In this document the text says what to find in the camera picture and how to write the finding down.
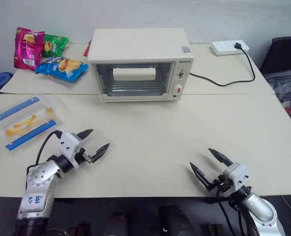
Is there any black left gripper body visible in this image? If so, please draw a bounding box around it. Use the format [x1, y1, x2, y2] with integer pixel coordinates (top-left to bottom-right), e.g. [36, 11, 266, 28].
[74, 138, 93, 166]

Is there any blue container clip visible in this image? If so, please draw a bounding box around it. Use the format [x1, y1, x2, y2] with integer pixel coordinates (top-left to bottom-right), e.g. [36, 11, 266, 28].
[5, 119, 58, 152]
[0, 96, 39, 122]

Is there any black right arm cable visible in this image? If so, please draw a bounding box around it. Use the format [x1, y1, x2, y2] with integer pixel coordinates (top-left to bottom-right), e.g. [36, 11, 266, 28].
[215, 186, 237, 236]

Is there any clear plastic bag of items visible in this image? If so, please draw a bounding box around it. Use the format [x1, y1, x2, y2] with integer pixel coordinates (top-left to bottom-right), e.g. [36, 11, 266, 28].
[263, 69, 291, 139]

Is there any red packet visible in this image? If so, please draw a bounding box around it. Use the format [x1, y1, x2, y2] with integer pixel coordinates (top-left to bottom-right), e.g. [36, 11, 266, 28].
[83, 39, 92, 57]

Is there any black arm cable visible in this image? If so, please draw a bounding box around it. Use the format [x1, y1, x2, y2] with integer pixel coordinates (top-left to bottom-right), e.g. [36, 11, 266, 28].
[215, 186, 237, 236]
[34, 131, 63, 166]

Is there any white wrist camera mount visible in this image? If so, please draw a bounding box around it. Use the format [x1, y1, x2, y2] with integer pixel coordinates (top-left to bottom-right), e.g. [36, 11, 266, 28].
[58, 132, 82, 166]
[225, 162, 251, 191]

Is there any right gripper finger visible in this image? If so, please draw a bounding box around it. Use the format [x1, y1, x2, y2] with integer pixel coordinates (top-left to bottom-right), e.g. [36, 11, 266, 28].
[189, 161, 214, 193]
[208, 148, 233, 170]

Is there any white power strip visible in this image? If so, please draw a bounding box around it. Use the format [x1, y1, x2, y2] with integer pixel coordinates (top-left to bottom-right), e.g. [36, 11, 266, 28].
[208, 40, 250, 57]

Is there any pink chip bag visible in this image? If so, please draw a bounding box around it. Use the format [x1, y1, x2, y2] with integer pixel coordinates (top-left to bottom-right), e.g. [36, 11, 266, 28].
[13, 27, 46, 72]

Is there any blue chip bag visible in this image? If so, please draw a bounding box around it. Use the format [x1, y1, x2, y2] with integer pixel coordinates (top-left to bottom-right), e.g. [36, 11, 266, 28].
[35, 56, 89, 84]

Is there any cream toaster oven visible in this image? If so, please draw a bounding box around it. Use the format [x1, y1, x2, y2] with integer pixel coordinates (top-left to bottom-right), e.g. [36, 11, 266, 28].
[87, 28, 195, 103]

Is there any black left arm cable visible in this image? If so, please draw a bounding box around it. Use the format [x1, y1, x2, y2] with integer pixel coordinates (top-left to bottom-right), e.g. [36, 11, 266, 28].
[34, 131, 63, 166]

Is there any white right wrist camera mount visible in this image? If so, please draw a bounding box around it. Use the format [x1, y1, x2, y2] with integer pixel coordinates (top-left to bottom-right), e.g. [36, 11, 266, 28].
[225, 162, 251, 191]

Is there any clear container with blue clips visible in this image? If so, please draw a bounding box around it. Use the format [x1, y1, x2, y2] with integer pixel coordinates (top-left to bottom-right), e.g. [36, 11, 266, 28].
[0, 91, 63, 157]

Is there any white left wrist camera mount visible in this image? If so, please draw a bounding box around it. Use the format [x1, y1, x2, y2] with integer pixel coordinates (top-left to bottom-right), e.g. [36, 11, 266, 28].
[58, 132, 82, 166]

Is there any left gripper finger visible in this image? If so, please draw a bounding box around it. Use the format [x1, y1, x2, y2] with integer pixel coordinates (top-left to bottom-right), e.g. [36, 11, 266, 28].
[77, 129, 94, 142]
[89, 143, 111, 163]

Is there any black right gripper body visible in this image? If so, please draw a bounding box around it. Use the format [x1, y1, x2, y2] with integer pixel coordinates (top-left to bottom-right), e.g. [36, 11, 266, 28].
[209, 169, 232, 196]

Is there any green chip bag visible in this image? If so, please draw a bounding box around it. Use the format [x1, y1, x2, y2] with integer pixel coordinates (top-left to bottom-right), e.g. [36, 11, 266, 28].
[41, 34, 70, 58]

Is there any black chair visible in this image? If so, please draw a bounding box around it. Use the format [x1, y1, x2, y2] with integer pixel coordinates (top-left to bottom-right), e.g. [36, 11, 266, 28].
[259, 36, 291, 75]

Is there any black power plug and cable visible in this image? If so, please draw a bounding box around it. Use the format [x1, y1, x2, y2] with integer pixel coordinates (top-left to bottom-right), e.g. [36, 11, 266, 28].
[189, 42, 256, 87]

